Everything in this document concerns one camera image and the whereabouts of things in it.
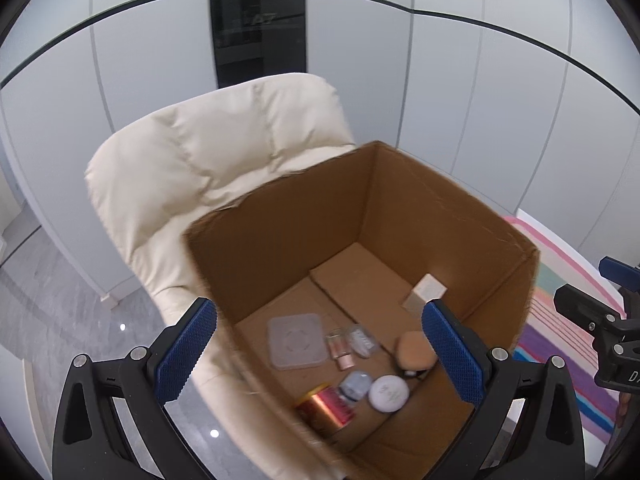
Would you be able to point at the small beige carton box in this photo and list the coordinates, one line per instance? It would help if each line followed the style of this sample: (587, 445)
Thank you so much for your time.
(427, 289)

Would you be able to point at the person's right hand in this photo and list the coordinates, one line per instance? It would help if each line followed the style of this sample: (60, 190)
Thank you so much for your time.
(622, 409)

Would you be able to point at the brown cardboard box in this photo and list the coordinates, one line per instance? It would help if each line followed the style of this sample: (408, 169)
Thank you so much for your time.
(347, 240)

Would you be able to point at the cream padded armchair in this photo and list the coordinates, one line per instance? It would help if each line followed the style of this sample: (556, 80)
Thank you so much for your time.
(151, 179)

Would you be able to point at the striped colourful towel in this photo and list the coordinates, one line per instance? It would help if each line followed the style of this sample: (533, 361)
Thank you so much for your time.
(565, 334)

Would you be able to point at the red metal can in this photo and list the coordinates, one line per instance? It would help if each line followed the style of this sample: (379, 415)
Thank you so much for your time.
(324, 410)

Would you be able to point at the translucent square plastic lid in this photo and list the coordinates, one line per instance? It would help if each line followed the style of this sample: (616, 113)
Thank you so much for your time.
(296, 341)

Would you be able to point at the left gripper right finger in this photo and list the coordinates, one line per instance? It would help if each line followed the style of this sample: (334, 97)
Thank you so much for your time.
(459, 350)

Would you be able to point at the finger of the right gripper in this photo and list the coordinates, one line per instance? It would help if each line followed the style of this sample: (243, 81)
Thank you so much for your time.
(583, 310)
(620, 273)

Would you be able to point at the small pale blue pad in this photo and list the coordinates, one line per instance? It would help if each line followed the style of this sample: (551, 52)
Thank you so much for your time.
(355, 386)

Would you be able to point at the black makeup brush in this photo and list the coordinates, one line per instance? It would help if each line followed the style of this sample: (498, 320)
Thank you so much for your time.
(418, 374)

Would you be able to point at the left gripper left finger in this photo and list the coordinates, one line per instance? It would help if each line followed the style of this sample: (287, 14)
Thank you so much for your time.
(179, 347)

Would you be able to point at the clear bottle pink cap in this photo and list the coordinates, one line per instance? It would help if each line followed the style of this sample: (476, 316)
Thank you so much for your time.
(340, 349)

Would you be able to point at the tan makeup sponge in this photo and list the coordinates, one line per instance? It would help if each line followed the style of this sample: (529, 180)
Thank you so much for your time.
(414, 352)

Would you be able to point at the dark wall cabinet niche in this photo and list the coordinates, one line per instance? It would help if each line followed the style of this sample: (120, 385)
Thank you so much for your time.
(256, 38)

